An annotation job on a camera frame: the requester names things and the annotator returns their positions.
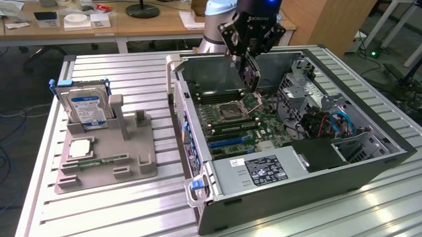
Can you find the red package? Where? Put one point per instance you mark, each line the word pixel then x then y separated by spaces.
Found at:
pixel 103 8

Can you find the black floor stand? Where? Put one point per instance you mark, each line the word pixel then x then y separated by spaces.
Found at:
pixel 395 71

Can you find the metal drive cage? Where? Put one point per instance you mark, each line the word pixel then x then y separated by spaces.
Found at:
pixel 297 93

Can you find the white paper slip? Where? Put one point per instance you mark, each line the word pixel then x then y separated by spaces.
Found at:
pixel 17 25

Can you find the silver CPU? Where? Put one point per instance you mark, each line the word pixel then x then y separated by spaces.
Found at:
pixel 81 148

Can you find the graphics card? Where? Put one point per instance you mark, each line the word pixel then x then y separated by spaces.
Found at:
pixel 250 76

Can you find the green motherboard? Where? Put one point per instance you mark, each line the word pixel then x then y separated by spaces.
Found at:
pixel 264 118

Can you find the black round lamp base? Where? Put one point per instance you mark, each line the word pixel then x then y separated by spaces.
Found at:
pixel 142 11

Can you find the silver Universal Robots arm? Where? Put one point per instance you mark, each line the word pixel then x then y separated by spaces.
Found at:
pixel 212 37

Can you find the open socket cover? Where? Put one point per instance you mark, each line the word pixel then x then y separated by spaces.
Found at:
pixel 252 102

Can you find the black office chair base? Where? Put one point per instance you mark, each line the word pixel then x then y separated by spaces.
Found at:
pixel 43 53

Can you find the metal disk bay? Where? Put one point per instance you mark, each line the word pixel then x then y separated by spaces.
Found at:
pixel 360 148

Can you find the green RAM stick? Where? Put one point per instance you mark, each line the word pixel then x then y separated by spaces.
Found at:
pixel 99 161

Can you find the blue expansion slot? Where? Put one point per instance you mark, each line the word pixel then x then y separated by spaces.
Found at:
pixel 228 143

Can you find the white table frame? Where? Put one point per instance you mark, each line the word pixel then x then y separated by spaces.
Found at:
pixel 392 22

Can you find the white paper stack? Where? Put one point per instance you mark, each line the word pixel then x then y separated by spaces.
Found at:
pixel 192 21

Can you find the RAM stick with label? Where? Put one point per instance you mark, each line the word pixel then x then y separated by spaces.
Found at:
pixel 234 127

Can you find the blue disk caddy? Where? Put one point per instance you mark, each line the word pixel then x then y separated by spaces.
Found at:
pixel 65 83

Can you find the black open PC case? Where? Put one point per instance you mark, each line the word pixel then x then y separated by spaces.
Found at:
pixel 297 205

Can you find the grey power supply unit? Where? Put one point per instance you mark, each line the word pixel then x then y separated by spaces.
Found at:
pixel 230 177

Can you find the wooden desk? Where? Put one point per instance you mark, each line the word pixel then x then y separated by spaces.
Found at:
pixel 149 27

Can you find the green lit power strip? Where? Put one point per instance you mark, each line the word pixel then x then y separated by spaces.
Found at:
pixel 375 53

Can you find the grey parts rack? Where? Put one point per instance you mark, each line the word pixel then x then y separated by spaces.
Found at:
pixel 109 145

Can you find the white round part on box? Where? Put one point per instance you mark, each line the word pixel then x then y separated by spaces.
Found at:
pixel 78 21

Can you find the white box black lid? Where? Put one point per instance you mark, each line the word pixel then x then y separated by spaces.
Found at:
pixel 47 18

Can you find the wooden cabinet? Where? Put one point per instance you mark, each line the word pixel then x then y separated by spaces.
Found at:
pixel 330 22

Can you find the small white box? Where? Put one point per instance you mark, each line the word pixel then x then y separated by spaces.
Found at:
pixel 99 21

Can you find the hard disk blue label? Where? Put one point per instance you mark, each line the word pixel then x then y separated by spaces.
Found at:
pixel 87 108

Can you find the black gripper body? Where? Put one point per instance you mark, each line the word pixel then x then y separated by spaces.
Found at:
pixel 257 27

